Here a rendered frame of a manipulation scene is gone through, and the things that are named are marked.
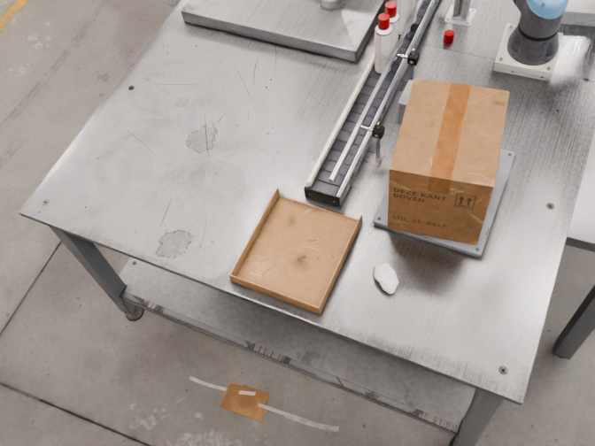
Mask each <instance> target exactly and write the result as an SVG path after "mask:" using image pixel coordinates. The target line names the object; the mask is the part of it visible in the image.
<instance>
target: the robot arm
mask: <svg viewBox="0 0 595 446"><path fill-rule="evenodd" d="M513 2H514V4H515V5H516V7H517V8H518V9H519V11H520V12H521V17H520V20H519V24H518V26H517V27H516V28H515V30H514V31H513V32H512V33H511V35H510V36H509V39H508V42H507V51H508V53H509V55H510V56H511V58H513V59H514V60H515V61H517V62H519V63H521V64H524V65H544V64H546V63H548V62H550V61H551V60H552V59H553V58H554V57H555V55H556V53H557V50H558V48H559V39H558V30H559V27H560V23H561V20H562V17H563V14H564V11H565V10H566V9H567V6H568V0H513Z"/></svg>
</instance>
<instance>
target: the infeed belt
mask: <svg viewBox="0 0 595 446"><path fill-rule="evenodd" d="M430 2H431V0H424V1H423V3H422V5H421V8H420V10H419V11H418V13H417V18H416V22H415V23H414V24H413V25H411V27H410V33H409V34H408V35H407V36H406V38H405V40H404V41H403V43H402V45H401V47H400V49H399V51H398V53H400V54H404V55H405V54H406V52H407V50H408V47H409V45H410V43H411V41H412V39H413V37H414V35H415V33H416V31H417V29H418V27H419V25H420V24H421V21H422V19H423V17H424V15H425V13H426V10H427V9H428V7H429V4H430ZM402 60H403V58H398V59H397V60H396V61H395V62H393V64H392V66H391V70H390V72H389V73H388V74H387V76H386V78H385V80H384V82H383V84H382V86H381V88H380V90H379V92H378V94H377V96H376V98H375V100H374V102H373V104H372V106H371V108H370V110H369V112H368V114H367V116H366V118H365V120H364V122H363V124H362V126H366V127H370V126H371V124H372V122H373V119H374V117H375V115H376V113H377V111H378V109H379V107H380V105H381V103H382V101H383V99H384V97H385V95H386V93H387V91H388V89H389V87H390V84H391V82H392V80H393V78H394V76H395V74H396V72H397V70H398V68H399V66H400V64H401V62H402ZM380 77H381V74H379V73H377V72H376V71H375V64H374V65H373V67H372V69H371V71H370V73H369V75H368V77H367V79H366V81H365V83H364V84H363V86H362V88H361V90H360V92H359V94H358V96H357V98H356V100H355V102H354V104H353V106H352V108H351V110H350V111H349V113H348V115H347V117H346V119H345V121H344V123H343V125H342V127H341V129H340V131H339V133H338V135H337V137H336V139H335V140H334V142H333V144H332V146H331V148H330V150H329V152H328V155H327V156H326V158H325V160H324V162H323V164H322V166H321V168H320V170H319V172H318V173H317V175H316V177H315V179H314V181H313V184H312V186H311V187H310V186H309V187H308V189H310V190H312V191H315V192H319V193H322V194H324V195H327V196H333V197H336V195H337V192H338V190H339V189H340V187H341V185H342V183H343V181H344V178H345V176H346V174H347V173H348V171H349V169H350V167H351V165H352V162H353V160H354V159H355V156H356V154H357V152H358V150H359V147H360V145H361V144H362V142H363V140H364V138H365V136H366V134H367V131H366V130H362V129H360V130H359V132H358V134H357V136H356V138H355V140H354V142H353V144H352V146H351V148H350V150H349V152H348V154H347V156H346V158H345V160H344V162H343V164H342V166H341V168H340V170H339V172H338V175H337V177H336V179H335V181H334V182H330V181H329V177H330V175H331V174H332V172H333V170H334V168H335V166H336V163H337V161H338V159H339V158H340V157H341V155H342V153H343V151H344V148H345V146H346V144H347V143H348V141H349V139H350V137H351V135H352V132H353V130H354V128H355V127H356V125H357V123H358V121H359V118H360V116H361V114H362V112H363V111H364V109H365V107H366V105H367V102H368V100H369V98H370V97H371V95H372V93H373V91H374V89H375V86H376V84H377V82H378V81H379V79H380Z"/></svg>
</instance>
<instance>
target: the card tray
mask: <svg viewBox="0 0 595 446"><path fill-rule="evenodd" d="M361 223H362V214H360V216H359V219H353V218H350V217H347V216H344V215H342V214H339V213H335V212H332V211H328V210H325V209H322V208H319V207H316V206H313V205H310V204H306V203H303V202H299V201H297V200H294V199H291V198H288V197H286V196H280V195H279V190H278V188H276V190H275V192H274V193H273V195H272V197H271V199H270V201H269V202H268V204H267V207H266V209H265V210H264V211H263V213H262V215H261V217H260V219H259V221H258V223H257V225H256V226H255V228H254V230H253V231H252V233H251V236H250V238H249V239H248V241H247V243H246V244H245V246H244V248H243V250H242V252H241V254H240V256H239V258H238V259H237V261H236V263H235V265H234V267H233V268H232V270H231V272H230V274H229V277H230V280H231V281H232V282H234V283H236V284H239V285H242V286H245V287H246V288H251V289H253V290H256V291H258V292H260V293H263V294H266V295H268V296H272V297H274V298H277V299H280V300H282V301H284V302H287V303H289V304H294V305H296V306H298V307H301V308H304V309H306V310H308V311H312V312H315V313H318V314H320V315H321V311H322V309H323V307H324V305H325V303H326V301H327V299H328V296H329V294H330V291H331V289H332V288H333V286H334V284H335V281H336V278H337V276H338V274H339V272H340V270H341V268H342V266H343V264H344V261H345V259H346V257H347V254H348V252H349V250H350V248H351V246H352V243H353V241H354V239H355V237H356V234H357V233H358V231H359V228H360V225H361Z"/></svg>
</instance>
